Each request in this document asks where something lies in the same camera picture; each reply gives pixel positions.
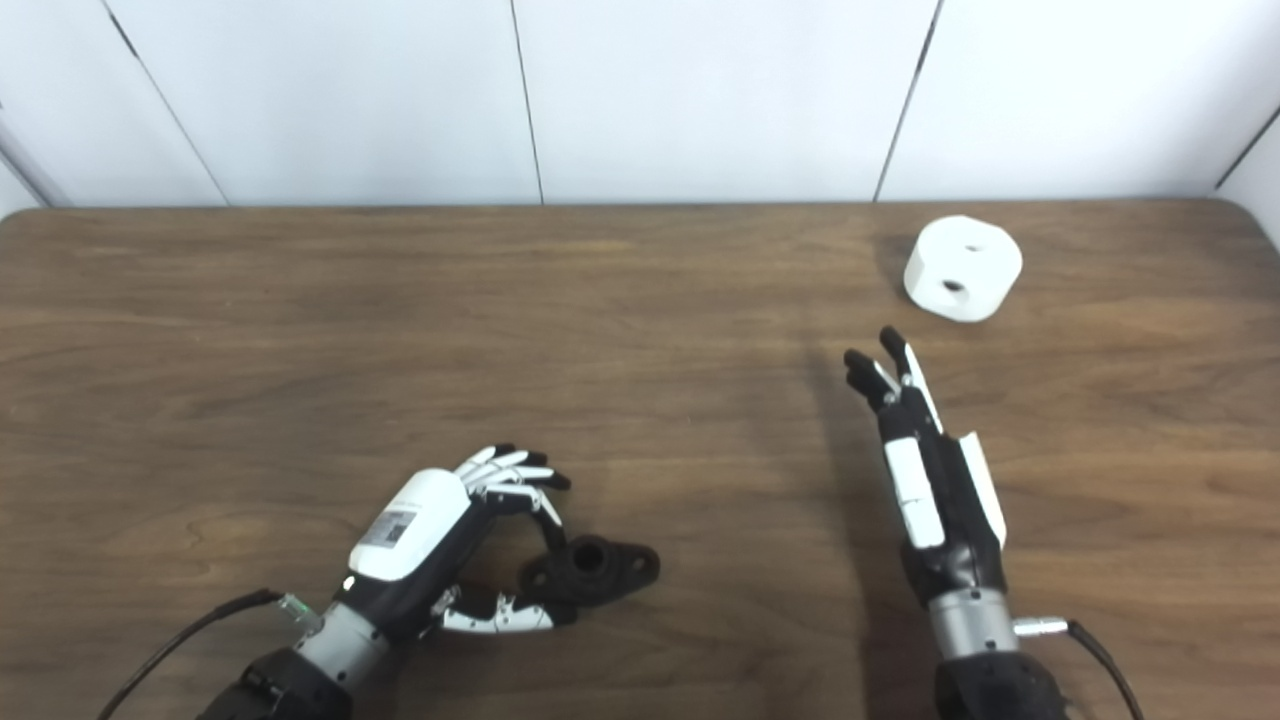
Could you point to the round white piece with holes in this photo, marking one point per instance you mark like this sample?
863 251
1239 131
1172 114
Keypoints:
985 265

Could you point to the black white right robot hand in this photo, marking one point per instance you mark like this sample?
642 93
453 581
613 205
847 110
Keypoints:
950 500

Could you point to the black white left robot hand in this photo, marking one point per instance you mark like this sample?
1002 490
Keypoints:
415 530

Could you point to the black flanged holder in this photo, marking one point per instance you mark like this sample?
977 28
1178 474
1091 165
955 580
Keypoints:
620 568

